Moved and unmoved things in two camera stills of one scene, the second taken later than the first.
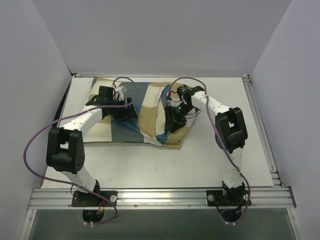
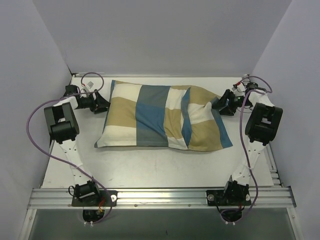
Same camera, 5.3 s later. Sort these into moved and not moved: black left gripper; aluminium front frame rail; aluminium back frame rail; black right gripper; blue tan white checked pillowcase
Moved: black left gripper; black right gripper; blue tan white checked pillowcase
Not moved: aluminium front frame rail; aluminium back frame rail
